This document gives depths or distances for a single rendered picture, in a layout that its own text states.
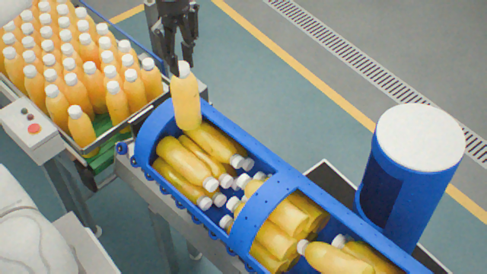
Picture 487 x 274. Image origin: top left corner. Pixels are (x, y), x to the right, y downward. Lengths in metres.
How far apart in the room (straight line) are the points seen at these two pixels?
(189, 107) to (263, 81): 1.94
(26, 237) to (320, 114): 2.20
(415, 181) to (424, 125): 0.19
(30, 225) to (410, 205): 1.20
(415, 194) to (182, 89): 0.87
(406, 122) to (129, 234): 1.52
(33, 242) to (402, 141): 1.12
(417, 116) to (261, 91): 1.56
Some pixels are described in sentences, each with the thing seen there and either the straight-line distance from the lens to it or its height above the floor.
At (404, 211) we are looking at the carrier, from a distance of 1.95.
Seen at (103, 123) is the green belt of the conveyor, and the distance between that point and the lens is 2.02.
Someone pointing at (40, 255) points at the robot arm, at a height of 1.31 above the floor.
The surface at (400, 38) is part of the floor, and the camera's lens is 3.75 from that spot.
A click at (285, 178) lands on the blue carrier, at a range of 1.43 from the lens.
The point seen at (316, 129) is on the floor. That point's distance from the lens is 3.11.
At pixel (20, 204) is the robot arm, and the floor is 1.28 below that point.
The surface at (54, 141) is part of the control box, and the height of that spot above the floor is 1.06.
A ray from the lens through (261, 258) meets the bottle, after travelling 1.48.
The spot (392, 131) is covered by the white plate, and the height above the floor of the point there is 1.04.
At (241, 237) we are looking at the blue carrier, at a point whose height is 1.15.
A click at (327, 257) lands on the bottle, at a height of 1.17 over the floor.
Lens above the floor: 2.41
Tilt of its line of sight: 52 degrees down
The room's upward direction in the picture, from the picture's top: 1 degrees counter-clockwise
